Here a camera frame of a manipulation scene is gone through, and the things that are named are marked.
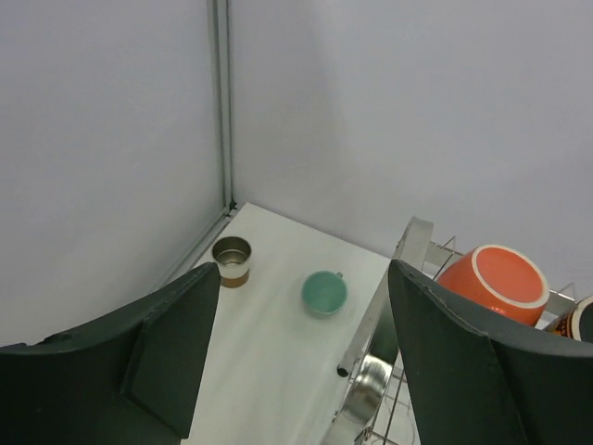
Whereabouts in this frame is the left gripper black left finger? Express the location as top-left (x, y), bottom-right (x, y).
top-left (1, 262), bottom-right (221, 444)

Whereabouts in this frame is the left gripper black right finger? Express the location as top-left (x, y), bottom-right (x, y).
top-left (388, 260), bottom-right (592, 444)

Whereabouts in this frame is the black mug with orange print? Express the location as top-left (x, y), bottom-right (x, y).
top-left (552, 296), bottom-right (593, 343)

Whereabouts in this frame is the teal cup behind rack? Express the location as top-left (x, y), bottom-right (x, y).
top-left (300, 271), bottom-right (348, 318)

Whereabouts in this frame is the aluminium frame post left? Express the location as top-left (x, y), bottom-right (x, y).
top-left (152, 0), bottom-right (237, 290)

